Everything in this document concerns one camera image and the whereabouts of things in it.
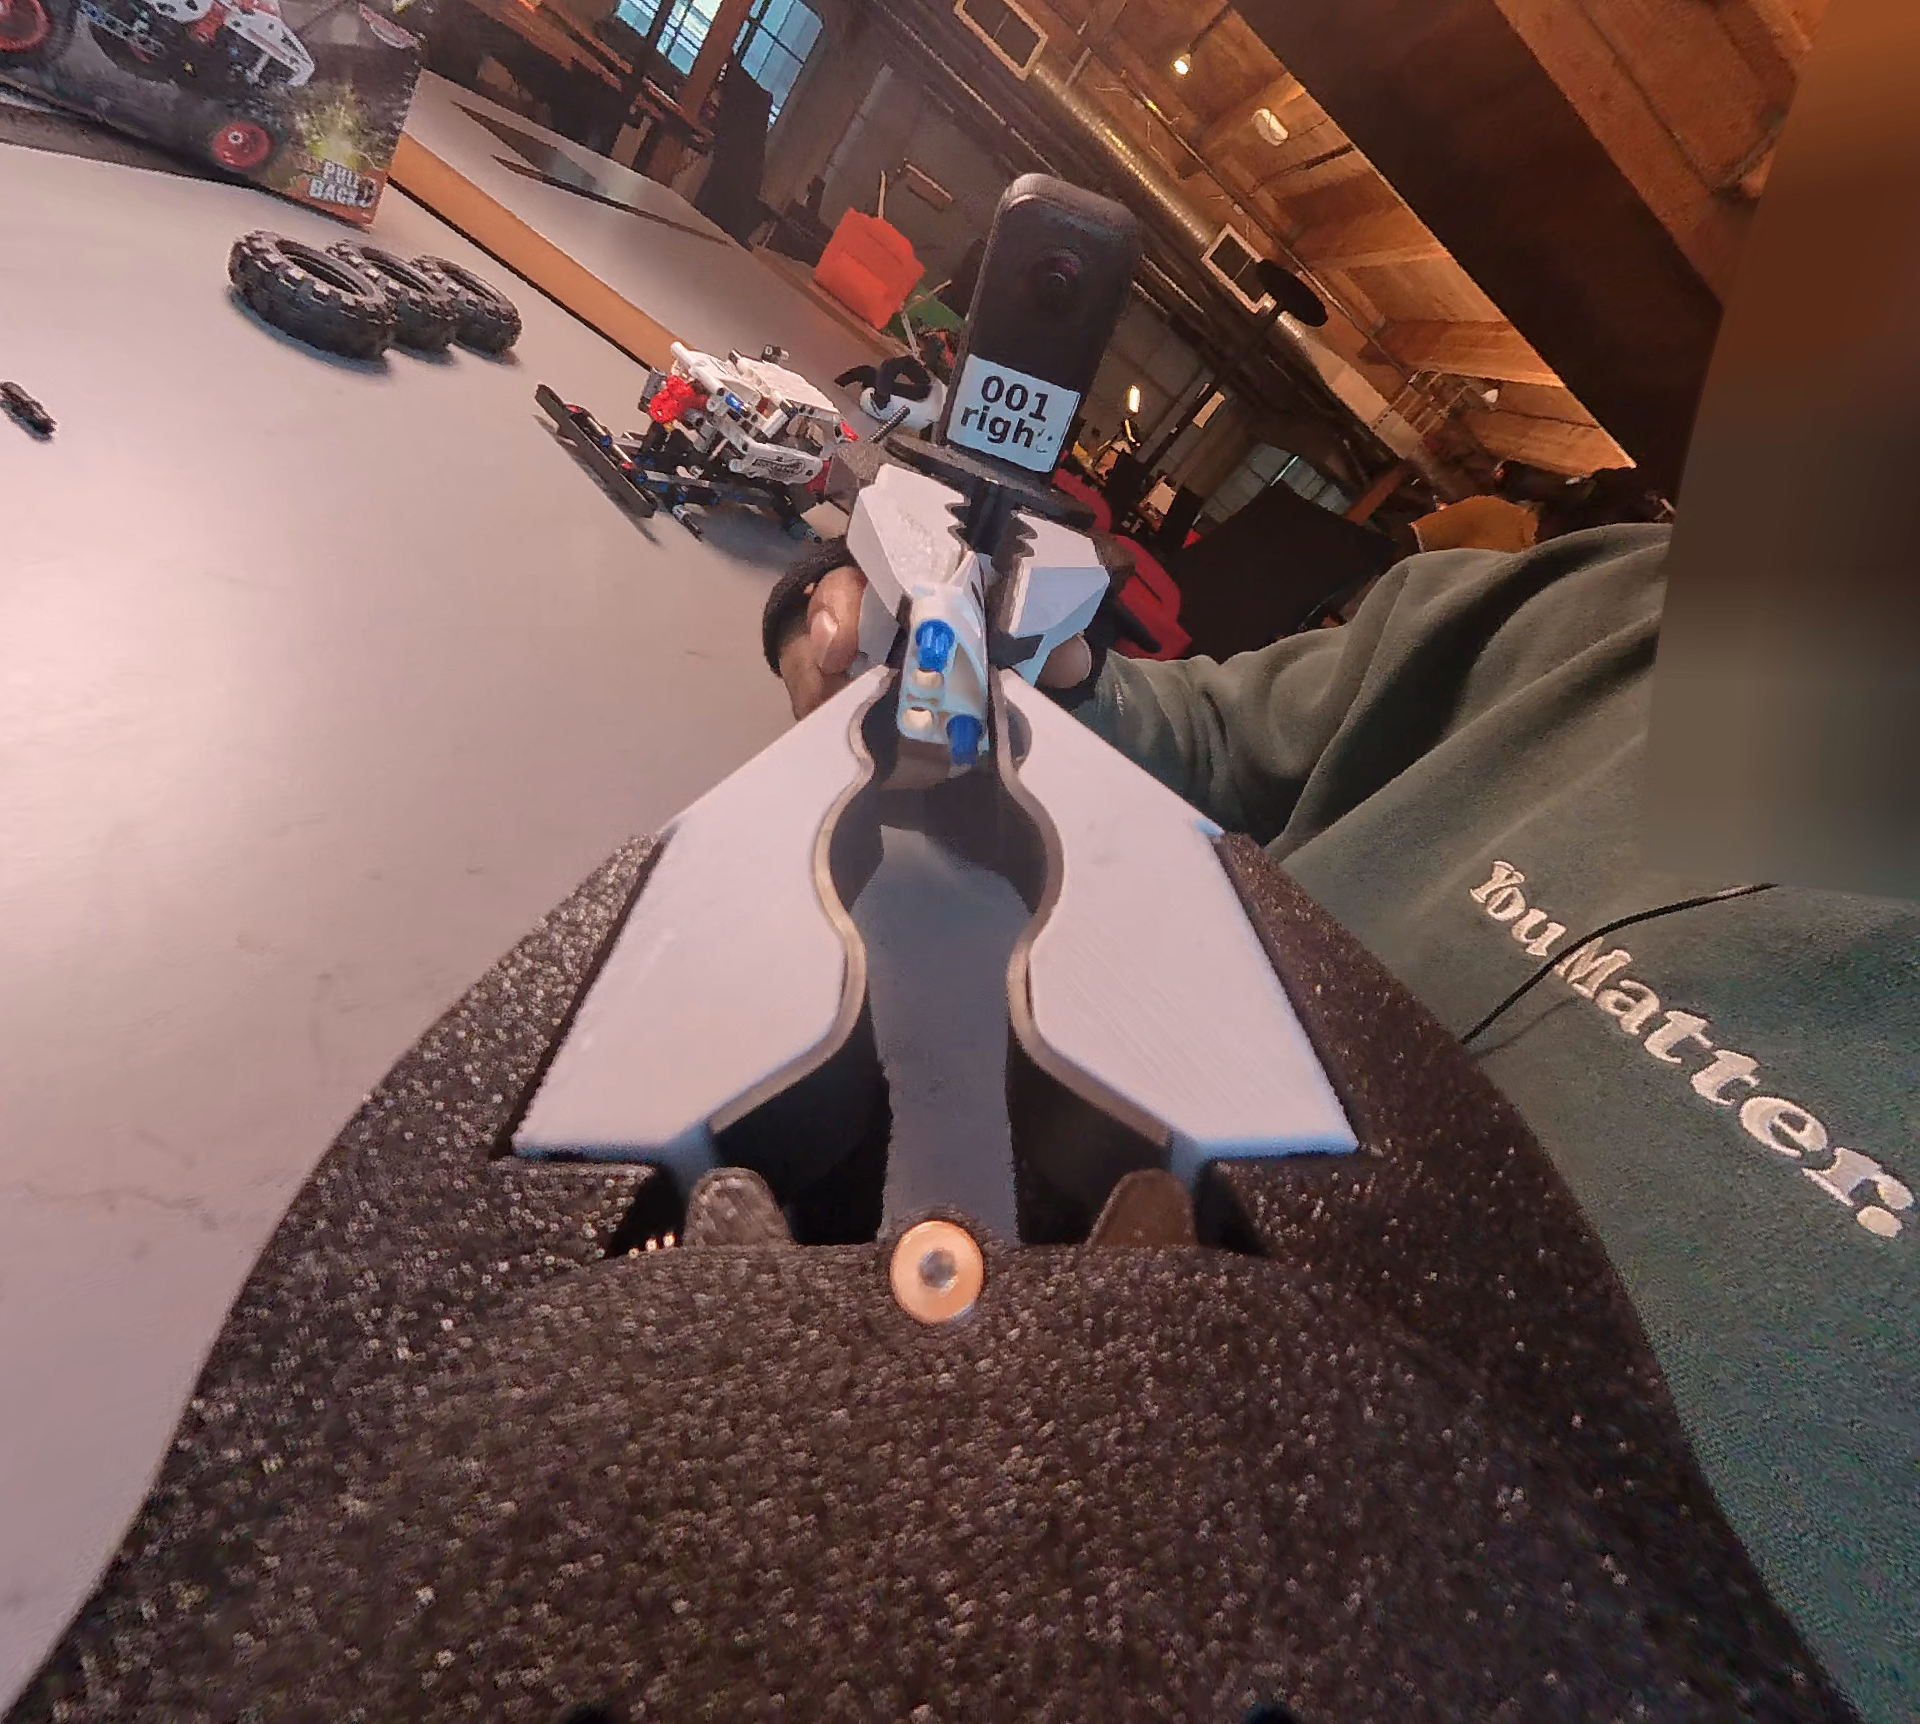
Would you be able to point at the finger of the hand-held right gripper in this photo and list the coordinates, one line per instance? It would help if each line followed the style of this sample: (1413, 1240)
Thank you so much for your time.
(1058, 585)
(900, 539)

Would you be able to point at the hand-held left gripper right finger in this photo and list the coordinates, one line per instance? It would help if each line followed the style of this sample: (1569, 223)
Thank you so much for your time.
(1171, 989)

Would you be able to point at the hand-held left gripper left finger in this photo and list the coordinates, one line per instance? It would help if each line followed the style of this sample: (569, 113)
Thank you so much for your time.
(704, 989)

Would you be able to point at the white spotted lego panel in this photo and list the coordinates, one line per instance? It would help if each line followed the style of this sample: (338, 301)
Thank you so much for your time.
(969, 652)

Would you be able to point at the person's right forearm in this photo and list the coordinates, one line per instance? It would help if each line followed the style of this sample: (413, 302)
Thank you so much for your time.
(1350, 704)

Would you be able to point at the partly built lego truck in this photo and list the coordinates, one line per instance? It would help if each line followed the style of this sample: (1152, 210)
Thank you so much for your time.
(750, 413)

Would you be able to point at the black lego pin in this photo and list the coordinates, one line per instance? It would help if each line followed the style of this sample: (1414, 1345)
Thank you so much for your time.
(26, 407)

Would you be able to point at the red chair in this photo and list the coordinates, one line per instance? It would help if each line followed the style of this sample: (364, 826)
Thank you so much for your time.
(1141, 568)

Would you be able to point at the orange plastic bin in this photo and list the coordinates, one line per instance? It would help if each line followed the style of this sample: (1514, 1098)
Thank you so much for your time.
(871, 262)

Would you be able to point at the ceiling air vent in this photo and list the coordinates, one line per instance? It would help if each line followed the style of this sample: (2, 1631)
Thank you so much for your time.
(1003, 23)
(1242, 262)

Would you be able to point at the black round ceiling lamp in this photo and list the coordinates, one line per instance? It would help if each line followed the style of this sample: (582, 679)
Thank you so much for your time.
(1293, 292)

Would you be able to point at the black office chair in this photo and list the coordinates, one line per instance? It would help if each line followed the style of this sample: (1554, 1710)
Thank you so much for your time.
(734, 143)

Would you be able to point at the dark flat mat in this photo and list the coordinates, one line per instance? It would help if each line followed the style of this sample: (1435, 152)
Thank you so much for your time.
(601, 173)

